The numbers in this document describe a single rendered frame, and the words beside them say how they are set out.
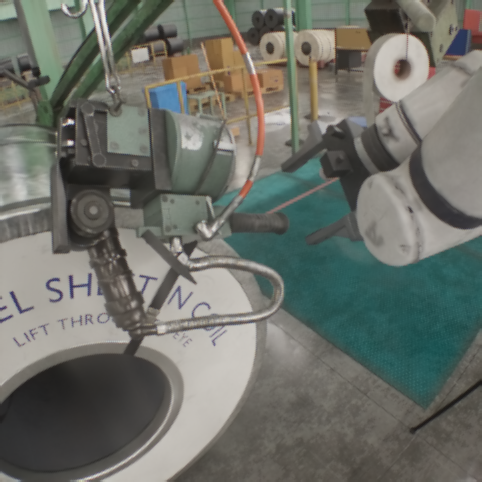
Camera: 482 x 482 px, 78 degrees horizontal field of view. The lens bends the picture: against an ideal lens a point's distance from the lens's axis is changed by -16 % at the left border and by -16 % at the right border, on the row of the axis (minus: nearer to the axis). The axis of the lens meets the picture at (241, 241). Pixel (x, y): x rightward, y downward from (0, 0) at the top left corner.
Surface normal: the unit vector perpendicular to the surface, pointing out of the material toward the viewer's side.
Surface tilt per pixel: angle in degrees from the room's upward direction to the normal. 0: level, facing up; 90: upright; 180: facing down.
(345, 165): 41
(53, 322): 90
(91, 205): 58
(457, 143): 86
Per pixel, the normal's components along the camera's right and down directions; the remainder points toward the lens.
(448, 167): -0.90, 0.37
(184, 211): 0.63, -0.21
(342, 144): -0.77, 0.02
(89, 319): 0.61, 0.40
